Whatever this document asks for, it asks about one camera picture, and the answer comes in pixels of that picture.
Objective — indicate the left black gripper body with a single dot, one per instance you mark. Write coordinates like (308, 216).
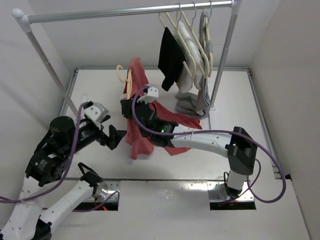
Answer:
(88, 133)

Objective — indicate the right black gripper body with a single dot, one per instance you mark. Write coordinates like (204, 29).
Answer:
(140, 103)

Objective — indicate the peach plastic hanger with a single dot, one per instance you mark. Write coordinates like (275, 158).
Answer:
(127, 81)

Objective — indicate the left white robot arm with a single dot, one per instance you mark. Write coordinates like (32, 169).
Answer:
(29, 221)

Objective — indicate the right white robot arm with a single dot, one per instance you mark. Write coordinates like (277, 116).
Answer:
(237, 146)

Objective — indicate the cream hanger with grey garment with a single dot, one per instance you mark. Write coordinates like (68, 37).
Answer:
(206, 40)

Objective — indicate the cream hanger with black garment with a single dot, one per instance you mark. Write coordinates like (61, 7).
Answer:
(176, 38)

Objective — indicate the cream hanger with white garment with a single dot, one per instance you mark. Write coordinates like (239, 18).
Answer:
(206, 67)

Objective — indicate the grey hanging garment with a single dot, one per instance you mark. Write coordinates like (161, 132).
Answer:
(196, 102)

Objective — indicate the black hanging garment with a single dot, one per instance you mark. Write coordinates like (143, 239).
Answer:
(170, 61)

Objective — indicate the white hanging garment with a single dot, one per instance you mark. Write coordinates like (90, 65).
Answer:
(185, 83)

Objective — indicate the white metal clothes rack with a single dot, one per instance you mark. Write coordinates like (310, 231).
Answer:
(24, 21)

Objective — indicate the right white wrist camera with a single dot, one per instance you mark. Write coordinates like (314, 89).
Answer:
(149, 94)

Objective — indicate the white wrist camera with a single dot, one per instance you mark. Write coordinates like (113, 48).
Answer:
(96, 112)
(149, 94)

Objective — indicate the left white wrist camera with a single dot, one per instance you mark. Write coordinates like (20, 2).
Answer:
(96, 112)

